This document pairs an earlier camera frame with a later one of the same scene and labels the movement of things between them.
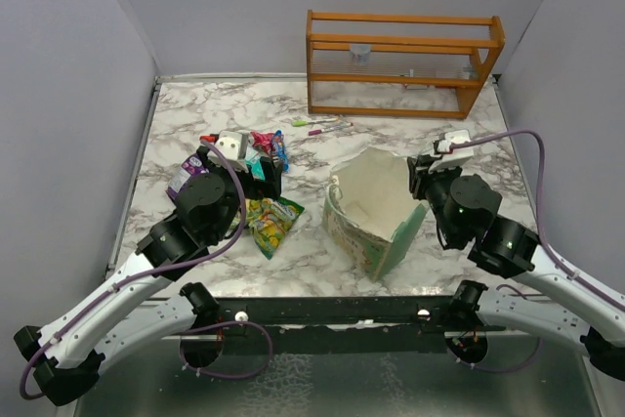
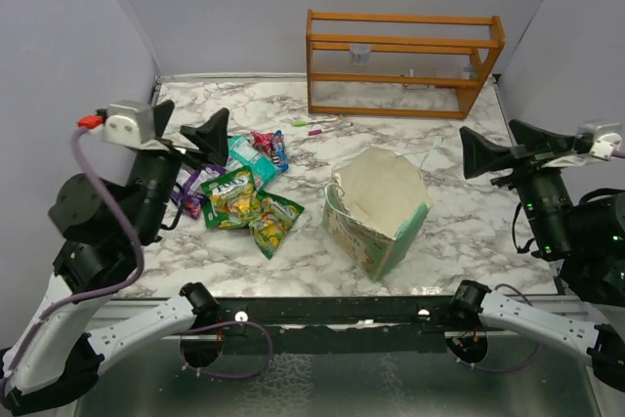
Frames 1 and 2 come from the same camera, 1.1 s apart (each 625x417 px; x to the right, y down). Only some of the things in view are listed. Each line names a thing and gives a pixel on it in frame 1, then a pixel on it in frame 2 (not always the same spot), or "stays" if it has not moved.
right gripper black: (419, 175) to (479, 154)
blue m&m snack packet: (279, 148) stays
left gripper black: (259, 189) to (212, 137)
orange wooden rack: (438, 44) stays
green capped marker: (306, 122) stays
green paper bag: (370, 210) stays
